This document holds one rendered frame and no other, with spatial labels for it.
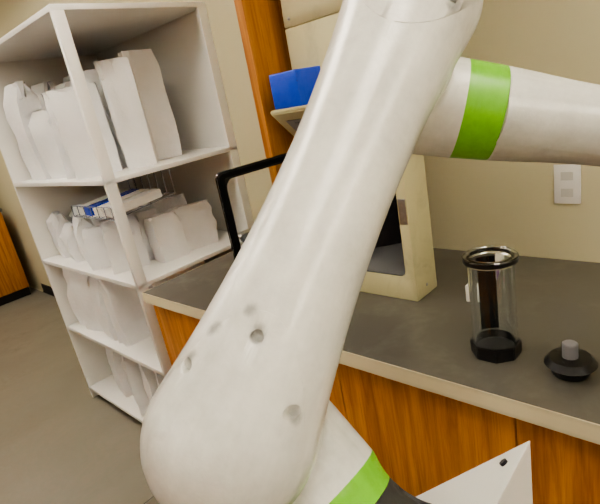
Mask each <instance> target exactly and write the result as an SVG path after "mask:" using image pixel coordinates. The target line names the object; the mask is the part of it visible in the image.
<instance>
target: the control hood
mask: <svg viewBox="0 0 600 504"><path fill-rule="evenodd" d="M306 107H307V105H303V106H297V107H291V108H285V109H279V110H273V111H271V112H270V113H271V115H272V116H273V117H274V118H275V119H276V120H277V121H278V122H279V123H280V124H281V125H282V126H283V127H284V128H285V129H286V130H287V131H288V132H290V133H291V134H292V135H293V136H295V134H296V130H295V129H293V128H292V127H291V126H290V125H289V124H288V123H287V122H286V121H288V120H295V119H302V117H303V114H304V112H305V109H306Z"/></svg>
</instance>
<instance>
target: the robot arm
mask: <svg viewBox="0 0 600 504"><path fill-rule="evenodd" d="M482 7H483V0H343V2H342V5H341V9H340V12H339V15H338V19H337V22H336V25H335V28H334V31H333V34H332V37H331V41H330V44H329V47H328V49H327V52H326V55H325V58H324V61H323V64H322V67H321V70H320V72H319V75H318V78H317V81H316V83H315V86H314V89H313V91H312V94H311V96H310V99H309V102H308V104H307V107H306V109H305V112H304V114H303V117H302V119H301V122H300V124H299V126H298V129H297V131H296V134H295V136H294V138H293V141H292V143H291V145H290V148H289V150H288V152H287V154H286V157H285V159H284V161H283V163H282V166H281V168H280V170H279V172H278V174H277V176H276V179H275V181H274V183H273V185H272V187H271V189H270V191H269V193H268V195H267V198H266V200H265V202H264V204H263V206H262V208H261V210H260V212H259V214H258V216H257V218H256V220H255V222H254V224H253V226H252V228H251V230H250V232H249V234H248V236H247V237H246V239H245V241H244V243H243V245H242V247H241V249H240V251H239V253H238V254H237V256H236V258H235V260H234V262H233V264H232V266H231V267H230V269H229V271H228V273H227V275H226V276H225V278H224V280H223V282H222V284H221V285H220V287H219V289H218V291H217V292H216V294H215V296H214V298H213V299H212V301H211V303H210V305H209V306H208V308H207V310H206V311H205V313H204V315H203V316H202V318H201V320H200V321H199V323H198V325H197V326H196V328H195V330H194V331H193V333H192V335H191V336H190V338H189V340H188V341H187V343H186V345H185V346H184V348H183V349H182V351H181V353H180V354H179V356H178V357H177V359H176V361H175V362H174V364H173V365H172V367H171V368H170V370H169V372H168V373H167V375H166V376H165V378H164V379H163V381H162V382H161V384H160V386H159V387H158V389H157V390H156V392H155V393H154V395H153V397H152V399H151V401H150V403H149V405H148V407H147V410H146V412H145V415H144V419H143V423H142V428H141V434H140V457H141V464H142V469H143V472H144V475H145V478H146V481H147V484H148V486H149V488H150V490H151V492H152V494H153V495H154V497H155V498H156V500H157V501H158V503H159V504H431V503H428V502H425V501H423V500H420V499H418V498H416V497H414V496H413V495H411V494H409V493H408V492H406V491H405V490H404V489H402V488H401V487H400V486H399V485H397V484H396V483H395V482H394V481H393V480H392V479H391V478H390V477H389V475H388V474H387V473H386V472H385V470H384V469H383V467H382V466H381V464H380V462H379V461H378V458H377V456H376V454H375V453H374V451H373V450H372V449H371V447H370V446H369V445H368V444H367V443H366V442H365V441H364V439H363V438H362V437H361V436H360V435H359V434H358V432H357V431H356V430H355V429H354V428H353V427H352V425H351V424H350V423H349V422H348V421H347V420H346V419H345V417H344V416H343V415H342V414H341V413H340V412H339V410H338V409H337V408H336V407H335V406H334V405H333V403H332V402H331V401H330V400H329V399H330V395H331V391H332V387H333V383H334V380H335V376H336V372H337V368H338V364H339V361H340V357H341V354H342V350H343V346H344V343H345V339H346V336H347V333H348V329H349V326H350V322H351V319H352V316H353V312H354V309H355V306H356V303H357V300H358V296H359V293H360V290H361V287H362V284H363V281H364V278H365V275H366V272H367V269H368V266H369V263H370V260H371V257H372V254H373V252H374V249H375V246H376V243H377V240H378V238H379V235H380V232H381V229H382V227H383V224H384V221H385V219H386V216H387V214H388V211H389V208H390V206H391V203H392V201H393V198H394V196H395V193H396V191H397V188H398V186H399V183H400V181H401V179H402V176H403V174H404V171H405V169H406V167H407V164H408V162H409V160H410V157H411V155H412V154H416V155H425V156H435V157H446V158H459V159H473V160H489V161H510V162H540V163H561V164H576V165H588V166H599V167H600V85H598V84H593V83H587V82H582V81H577V80H572V79H568V78H563V77H559V76H554V75H550V74H546V73H541V72H537V71H532V70H527V69H523V68H518V67H513V66H508V65H503V64H498V63H493V62H487V61H481V60H476V59H470V58H464V57H460V56H461V54H462V53H463V51H464V49H465V47H466V46H467V44H468V42H469V40H470V39H471V37H472V35H473V33H474V31H475V29H476V27H477V25H478V22H479V19H480V16H481V12H482Z"/></svg>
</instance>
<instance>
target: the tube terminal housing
mask: <svg viewBox="0 0 600 504"><path fill-rule="evenodd" d="M338 15H339V13H336V14H333V15H330V16H327V17H324V18H320V19H317V20H314V21H311V22H308V23H305V24H302V25H299V26H295V27H292V28H289V29H286V30H285V33H286V39H287V45H288V50H289V56H290V61H291V67H292V70H293V69H299V68H306V67H312V66H320V69H321V67H322V64H323V61H324V58H325V55H326V52H327V49H328V47H329V44H330V41H331V37H332V34H333V31H334V28H335V25H336V22H337V19H338ZM396 199H405V206H406V214H407V223H408V225H401V224H400V231H401V240H402V248H403V256H404V264H405V275H403V276H396V275H388V274H381V273H374V272H366V275H365V278H364V281H363V284H362V287H361V290H360V291H361V292H367V293H372V294H378V295H384V296H389V297H395V298H401V299H406V300H412V301H420V300H421V299H422V298H423V297H424V296H426V295H427V294H428V293H429V292H431V291H432V290H433V289H434V288H435V287H437V279H436V269H435V260H434V250H433V240H432V231H431V221H430V211H429V202H428V192H427V182H426V173H425V163H424V155H416V154H412V155H411V157H410V160H409V162H408V164H407V167H406V169H405V171H404V174H403V176H402V179H401V181H400V183H399V186H398V188H397V191H396Z"/></svg>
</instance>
